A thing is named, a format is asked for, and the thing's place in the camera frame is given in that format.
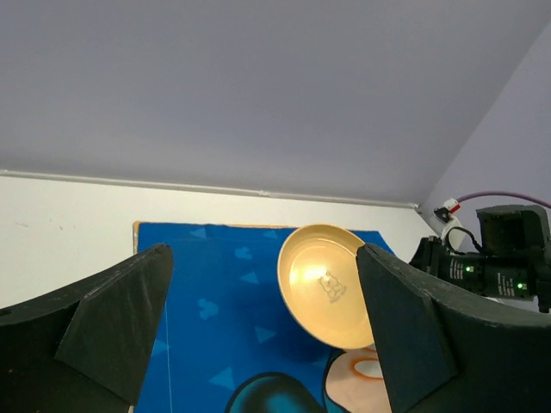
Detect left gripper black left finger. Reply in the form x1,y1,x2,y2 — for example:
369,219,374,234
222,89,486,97
1,244,173,412

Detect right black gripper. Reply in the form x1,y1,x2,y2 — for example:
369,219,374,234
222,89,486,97
410,237,536,297

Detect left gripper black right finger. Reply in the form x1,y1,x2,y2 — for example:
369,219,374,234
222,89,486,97
356,244,550,412

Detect blue cartoon placemat cloth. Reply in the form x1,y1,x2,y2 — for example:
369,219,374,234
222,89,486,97
134,223,390,412

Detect tan round plate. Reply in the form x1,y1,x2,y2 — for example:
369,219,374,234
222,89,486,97
277,224,375,350

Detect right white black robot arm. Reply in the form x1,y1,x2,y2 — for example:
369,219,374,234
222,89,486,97
410,205,550,313

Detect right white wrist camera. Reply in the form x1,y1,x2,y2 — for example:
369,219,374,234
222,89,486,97
434,198,466,250

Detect metal table edge rail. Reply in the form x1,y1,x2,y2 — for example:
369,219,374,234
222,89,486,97
1,170,418,210

